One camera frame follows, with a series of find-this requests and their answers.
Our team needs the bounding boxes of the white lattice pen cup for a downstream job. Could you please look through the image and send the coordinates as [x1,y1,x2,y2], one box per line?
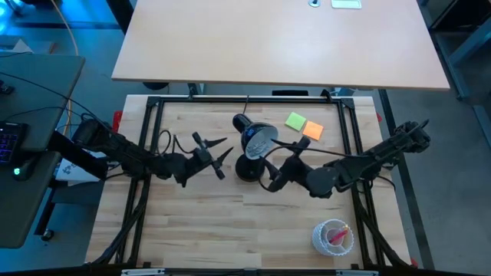
[311,218,355,257]

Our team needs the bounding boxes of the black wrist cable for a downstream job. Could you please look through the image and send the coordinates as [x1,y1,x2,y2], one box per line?
[157,129,193,155]
[257,144,369,192]

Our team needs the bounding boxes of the black desk foot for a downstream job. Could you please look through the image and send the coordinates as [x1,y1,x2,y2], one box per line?
[33,183,58,242]

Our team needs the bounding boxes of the green sticky note pad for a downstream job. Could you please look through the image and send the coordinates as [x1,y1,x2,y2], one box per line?
[284,111,308,132]

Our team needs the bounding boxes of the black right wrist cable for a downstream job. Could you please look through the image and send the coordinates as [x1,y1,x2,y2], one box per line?
[257,144,369,192]

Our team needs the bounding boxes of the black aluminium table frame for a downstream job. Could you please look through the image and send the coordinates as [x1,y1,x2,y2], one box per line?
[90,95,414,269]

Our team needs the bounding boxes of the flat grey box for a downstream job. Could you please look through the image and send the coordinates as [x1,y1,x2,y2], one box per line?
[0,36,54,54]

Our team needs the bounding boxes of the yellow cable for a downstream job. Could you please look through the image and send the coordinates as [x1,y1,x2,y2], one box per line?
[49,0,80,136]

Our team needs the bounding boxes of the black keyboard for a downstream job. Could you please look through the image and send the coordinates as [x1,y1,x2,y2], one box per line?
[0,121,29,166]

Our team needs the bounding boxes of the pink pen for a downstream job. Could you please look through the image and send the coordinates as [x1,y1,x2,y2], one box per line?
[328,225,350,245]

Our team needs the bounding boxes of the orange sticky note pad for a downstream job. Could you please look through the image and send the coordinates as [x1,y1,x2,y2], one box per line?
[302,120,325,142]

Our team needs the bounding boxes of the black computer mouse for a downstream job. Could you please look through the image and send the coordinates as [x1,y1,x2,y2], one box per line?
[12,157,36,182]

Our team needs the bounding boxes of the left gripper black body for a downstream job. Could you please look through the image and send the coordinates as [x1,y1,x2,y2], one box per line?
[173,132,226,189]

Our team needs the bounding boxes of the black floor bar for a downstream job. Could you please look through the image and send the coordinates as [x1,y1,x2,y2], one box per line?
[377,88,437,270]

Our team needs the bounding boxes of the grey desk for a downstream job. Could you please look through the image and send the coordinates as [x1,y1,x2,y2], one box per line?
[0,53,86,249]

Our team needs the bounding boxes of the light wooden desk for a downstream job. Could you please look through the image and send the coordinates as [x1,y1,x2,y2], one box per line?
[110,0,450,92]

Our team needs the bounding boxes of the white rectangular desk plate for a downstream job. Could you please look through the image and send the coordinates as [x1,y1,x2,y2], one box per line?
[331,0,363,10]

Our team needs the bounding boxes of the white printed paper sheet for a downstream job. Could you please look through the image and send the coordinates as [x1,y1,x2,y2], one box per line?
[55,151,110,183]

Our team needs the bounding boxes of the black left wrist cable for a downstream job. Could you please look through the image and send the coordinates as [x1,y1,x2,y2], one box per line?
[157,129,193,155]

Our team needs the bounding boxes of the black desk lamp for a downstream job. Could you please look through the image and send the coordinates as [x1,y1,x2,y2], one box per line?
[232,113,279,183]

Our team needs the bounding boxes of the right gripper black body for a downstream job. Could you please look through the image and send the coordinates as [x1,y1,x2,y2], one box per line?
[267,136,312,193]

